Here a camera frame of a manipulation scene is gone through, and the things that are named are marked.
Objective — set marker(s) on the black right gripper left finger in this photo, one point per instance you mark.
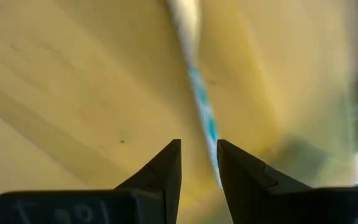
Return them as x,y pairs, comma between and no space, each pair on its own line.
154,199

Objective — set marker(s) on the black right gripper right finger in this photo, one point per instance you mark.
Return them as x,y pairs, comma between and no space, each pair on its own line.
259,199

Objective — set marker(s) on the silver cutlery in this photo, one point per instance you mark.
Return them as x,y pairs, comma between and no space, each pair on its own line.
202,99

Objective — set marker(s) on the yellow translucent plastic tray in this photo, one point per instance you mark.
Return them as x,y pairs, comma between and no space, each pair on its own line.
73,77

